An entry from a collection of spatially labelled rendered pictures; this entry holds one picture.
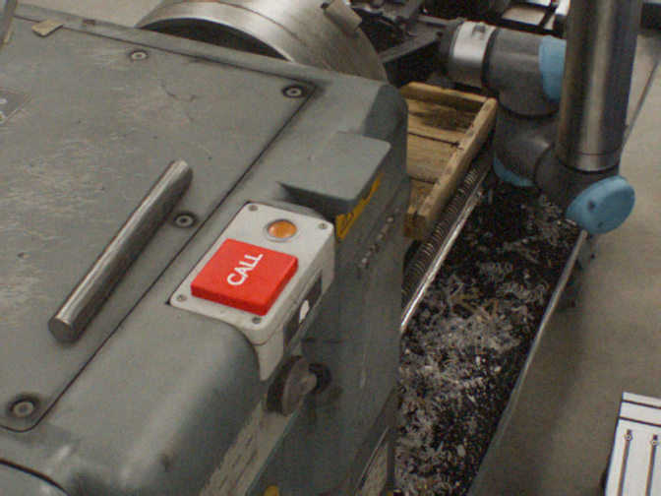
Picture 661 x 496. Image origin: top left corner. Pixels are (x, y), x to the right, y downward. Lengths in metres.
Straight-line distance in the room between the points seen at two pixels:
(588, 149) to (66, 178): 0.64
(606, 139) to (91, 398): 0.77
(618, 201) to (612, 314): 1.38
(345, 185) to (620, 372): 1.75
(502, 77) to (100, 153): 0.61
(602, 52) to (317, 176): 0.45
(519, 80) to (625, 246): 1.56
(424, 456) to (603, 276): 1.31
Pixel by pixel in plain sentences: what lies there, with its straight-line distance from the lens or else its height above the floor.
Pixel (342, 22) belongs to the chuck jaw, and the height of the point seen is 1.20.
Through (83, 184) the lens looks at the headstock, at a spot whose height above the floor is 1.26.
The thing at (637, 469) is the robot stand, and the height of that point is 0.23.
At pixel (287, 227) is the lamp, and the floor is 1.26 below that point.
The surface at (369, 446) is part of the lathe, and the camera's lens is 1.34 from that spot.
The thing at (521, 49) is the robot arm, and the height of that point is 1.11.
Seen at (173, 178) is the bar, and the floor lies 1.28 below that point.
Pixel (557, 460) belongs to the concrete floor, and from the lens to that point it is 2.49.
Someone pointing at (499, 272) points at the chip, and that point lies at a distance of 2.00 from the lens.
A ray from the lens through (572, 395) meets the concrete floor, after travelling 2.62.
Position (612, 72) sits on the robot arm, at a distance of 1.37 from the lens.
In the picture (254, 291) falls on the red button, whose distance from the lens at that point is 0.88.
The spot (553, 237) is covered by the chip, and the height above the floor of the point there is 0.55.
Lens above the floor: 1.84
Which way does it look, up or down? 39 degrees down
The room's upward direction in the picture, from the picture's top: straight up
